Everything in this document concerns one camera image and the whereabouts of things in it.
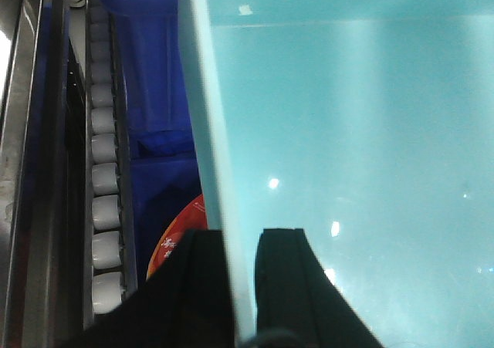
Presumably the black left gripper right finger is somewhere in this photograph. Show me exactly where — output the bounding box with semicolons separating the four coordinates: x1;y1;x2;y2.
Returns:
246;228;382;347

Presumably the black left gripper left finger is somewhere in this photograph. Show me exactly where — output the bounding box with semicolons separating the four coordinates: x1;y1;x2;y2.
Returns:
63;230;235;347

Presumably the light teal plastic bin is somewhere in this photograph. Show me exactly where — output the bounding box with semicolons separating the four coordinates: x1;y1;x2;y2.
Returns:
178;0;493;347

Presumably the lower dark blue crate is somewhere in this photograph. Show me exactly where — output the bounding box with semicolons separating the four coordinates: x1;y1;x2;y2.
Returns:
129;131;201;284

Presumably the large dark blue crate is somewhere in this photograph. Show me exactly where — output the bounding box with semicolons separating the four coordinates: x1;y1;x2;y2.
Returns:
102;0;194;157

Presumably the white roller conveyor rail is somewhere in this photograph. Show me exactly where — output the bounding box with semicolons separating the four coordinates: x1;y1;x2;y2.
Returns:
83;0;138;329

